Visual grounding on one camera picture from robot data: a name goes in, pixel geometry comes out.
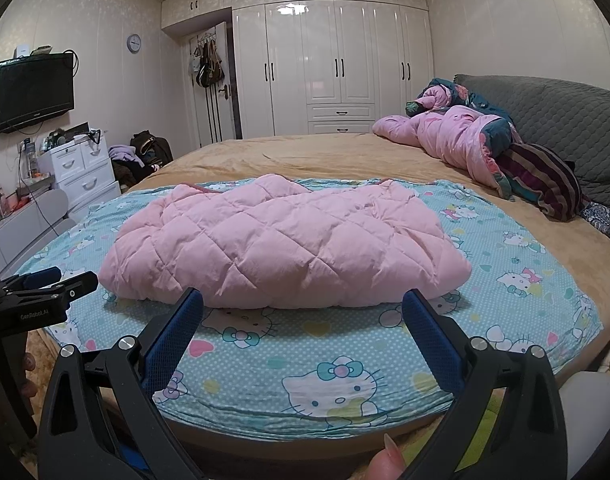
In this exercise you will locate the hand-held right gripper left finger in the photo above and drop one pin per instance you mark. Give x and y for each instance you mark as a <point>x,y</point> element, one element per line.
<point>172,340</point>

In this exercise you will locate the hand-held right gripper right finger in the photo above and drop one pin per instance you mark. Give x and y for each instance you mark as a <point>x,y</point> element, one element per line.
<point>435,345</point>

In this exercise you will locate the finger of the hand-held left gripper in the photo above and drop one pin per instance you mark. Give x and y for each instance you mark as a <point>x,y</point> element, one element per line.
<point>42,276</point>
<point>82,282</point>

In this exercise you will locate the pink quilted jacket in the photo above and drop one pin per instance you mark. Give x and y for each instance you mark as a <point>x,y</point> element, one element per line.
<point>285,240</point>

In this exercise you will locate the purple clothes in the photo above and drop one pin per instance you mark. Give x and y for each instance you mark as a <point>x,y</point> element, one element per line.
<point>121,152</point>

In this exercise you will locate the person's left hand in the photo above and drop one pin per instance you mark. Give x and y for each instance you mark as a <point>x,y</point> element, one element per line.
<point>29,362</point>

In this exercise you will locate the person's right hand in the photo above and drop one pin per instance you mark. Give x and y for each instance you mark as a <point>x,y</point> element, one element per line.
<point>385,462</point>

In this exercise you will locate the grey rounded cabinet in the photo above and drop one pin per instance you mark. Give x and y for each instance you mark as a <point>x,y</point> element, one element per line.
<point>35,215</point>

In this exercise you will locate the cartoon cat printed blanket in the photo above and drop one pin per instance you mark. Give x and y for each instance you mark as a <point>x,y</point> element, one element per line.
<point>485,285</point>

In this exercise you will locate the person's green clothing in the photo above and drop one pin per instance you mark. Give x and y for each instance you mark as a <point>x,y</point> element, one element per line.
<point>482,407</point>

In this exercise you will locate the white drawer chest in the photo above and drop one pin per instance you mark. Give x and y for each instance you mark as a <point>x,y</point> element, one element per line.
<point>80,160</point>

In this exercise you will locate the black bag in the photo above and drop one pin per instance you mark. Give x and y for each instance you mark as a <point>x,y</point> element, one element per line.
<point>155,147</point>

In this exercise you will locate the black television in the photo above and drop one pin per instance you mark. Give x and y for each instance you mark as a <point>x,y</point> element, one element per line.
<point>35,90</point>

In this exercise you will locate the striped dark pillow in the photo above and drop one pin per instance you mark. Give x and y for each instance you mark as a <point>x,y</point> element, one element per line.
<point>545,180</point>

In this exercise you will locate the pink floral quilt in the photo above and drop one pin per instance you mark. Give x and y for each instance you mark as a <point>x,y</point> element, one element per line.
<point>450,135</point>

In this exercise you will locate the patterned dark pillow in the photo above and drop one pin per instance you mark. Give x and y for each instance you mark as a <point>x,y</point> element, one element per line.
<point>605,220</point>

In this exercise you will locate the white door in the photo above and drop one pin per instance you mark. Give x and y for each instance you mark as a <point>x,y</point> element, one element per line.
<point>230,110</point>

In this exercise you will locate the tan bed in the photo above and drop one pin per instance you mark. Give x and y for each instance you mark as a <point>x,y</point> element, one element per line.
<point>310,155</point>

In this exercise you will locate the brown hanging handbag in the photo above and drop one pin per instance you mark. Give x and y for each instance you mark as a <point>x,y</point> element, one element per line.
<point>210,70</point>

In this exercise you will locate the grey quilted headboard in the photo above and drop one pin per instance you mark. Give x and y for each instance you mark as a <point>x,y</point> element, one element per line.
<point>560,110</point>

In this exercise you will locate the white wardrobe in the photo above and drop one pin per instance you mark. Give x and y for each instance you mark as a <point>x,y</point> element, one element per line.
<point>355,60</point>

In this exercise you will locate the round wall clock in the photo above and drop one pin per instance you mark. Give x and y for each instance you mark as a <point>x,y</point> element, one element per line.
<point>134,43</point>

